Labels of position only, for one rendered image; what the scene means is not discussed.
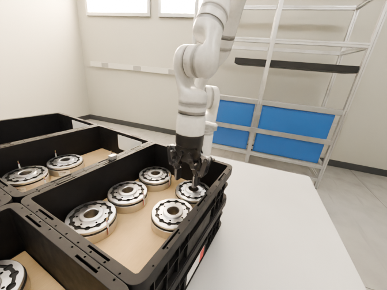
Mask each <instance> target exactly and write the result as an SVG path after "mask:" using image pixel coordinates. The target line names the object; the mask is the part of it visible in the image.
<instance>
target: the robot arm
mask: <svg viewBox="0 0 387 290"><path fill-rule="evenodd" d="M245 3H246V0H203V1H202V4H201V6H200V9H199V11H198V14H197V16H196V19H195V22H194V25H193V35H194V37H195V39H197V41H199V42H201V43H202V44H184V45H181V46H179V47H178V49H177V50H176V52H175V54H174V57H173V69H174V75H175V78H176V84H177V89H178V94H179V105H178V114H177V120H176V140H175V142H176V145H175V144H174V143H172V144H170V145H168V146H167V152H168V161H169V164H170V165H172V166H173V167H174V177H175V180H179V179H180V178H181V165H182V163H183V162H186V163H187V164H189V166H190V169H191V170H192V173H193V177H192V188H195V187H197V186H198V185H199V182H200V178H202V177H203V176H205V175H206V174H207V172H208V169H209V167H210V164H211V161H212V156H210V155H211V147H212V142H213V133H214V131H217V126H218V125H217V124H216V123H215V121H216V119H217V113H218V107H219V100H220V91H219V88H218V87H217V86H209V85H206V84H207V81H208V79H209V78H211V77H212V76H213V75H214V74H215V73H216V72H217V70H218V67H219V66H220V65H221V64H222V63H223V62H224V61H225V60H226V59H227V57H228V56H229V54H230V51H231V50H232V46H233V43H234V39H235V37H236V33H237V29H238V26H239V23H240V19H241V16H242V12H243V9H244V6H245ZM193 78H196V79H195V82H194V80H193ZM176 152H177V154H178V155H177V156H176ZM172 157H173V160H172ZM200 158H201V159H202V167H201V169H200V160H199V159H200ZM194 163H195V164H194Z"/></svg>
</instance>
